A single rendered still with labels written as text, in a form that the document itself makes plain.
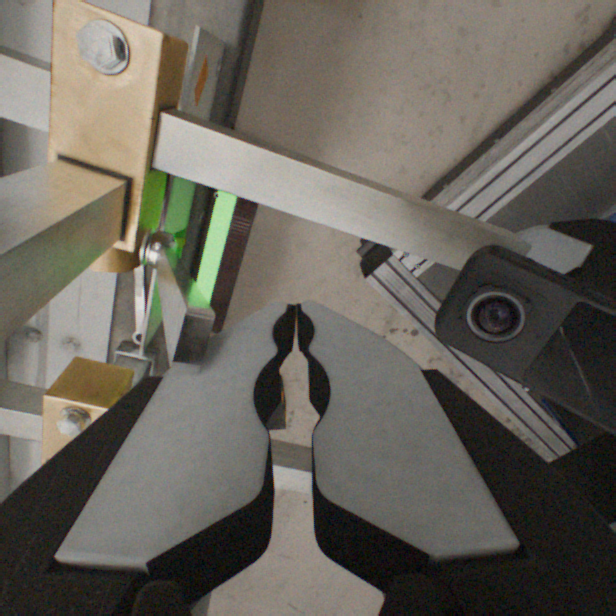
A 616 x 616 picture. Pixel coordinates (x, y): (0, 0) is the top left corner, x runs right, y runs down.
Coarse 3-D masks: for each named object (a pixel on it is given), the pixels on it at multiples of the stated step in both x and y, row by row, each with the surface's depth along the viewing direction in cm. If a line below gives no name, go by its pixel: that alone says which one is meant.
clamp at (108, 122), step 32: (64, 0) 18; (64, 32) 18; (128, 32) 18; (160, 32) 18; (64, 64) 19; (128, 64) 19; (160, 64) 19; (64, 96) 19; (96, 96) 19; (128, 96) 20; (160, 96) 20; (64, 128) 20; (96, 128) 20; (128, 128) 20; (96, 160) 21; (128, 160) 21; (128, 192) 22; (160, 192) 26; (128, 224) 23; (128, 256) 25
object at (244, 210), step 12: (240, 204) 39; (252, 204) 39; (240, 216) 40; (240, 228) 40; (228, 240) 41; (240, 240) 41; (228, 252) 42; (240, 252) 42; (228, 264) 42; (228, 276) 43; (216, 288) 44; (228, 288) 44; (216, 300) 44; (216, 312) 45; (216, 324) 46
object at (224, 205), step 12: (216, 204) 39; (228, 204) 39; (216, 216) 40; (228, 216) 40; (216, 228) 40; (216, 240) 41; (204, 252) 41; (216, 252) 41; (204, 264) 42; (216, 264) 42; (204, 276) 43; (204, 288) 44
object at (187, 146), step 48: (0, 48) 21; (0, 96) 20; (48, 96) 20; (192, 144) 22; (240, 144) 22; (240, 192) 23; (288, 192) 23; (336, 192) 23; (384, 192) 23; (384, 240) 25; (432, 240) 25; (480, 240) 25
